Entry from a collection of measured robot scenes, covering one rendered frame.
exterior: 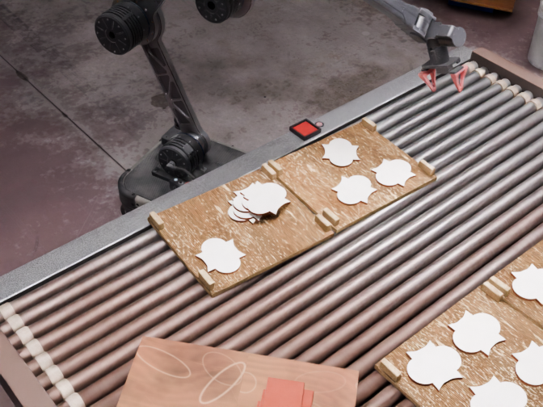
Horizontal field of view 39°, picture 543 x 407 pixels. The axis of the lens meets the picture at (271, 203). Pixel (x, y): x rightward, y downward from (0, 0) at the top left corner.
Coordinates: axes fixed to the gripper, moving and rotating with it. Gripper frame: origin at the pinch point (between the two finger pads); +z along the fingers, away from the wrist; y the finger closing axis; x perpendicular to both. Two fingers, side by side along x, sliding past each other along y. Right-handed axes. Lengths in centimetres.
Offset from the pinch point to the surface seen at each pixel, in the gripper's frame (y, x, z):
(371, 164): 16.1, 24.1, 14.8
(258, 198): 24, 64, 5
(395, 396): -33, 86, 39
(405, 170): 6.8, 19.9, 18.5
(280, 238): 14, 68, 14
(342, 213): 9, 48, 18
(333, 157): 24.9, 30.6, 9.5
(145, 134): 201, -6, 31
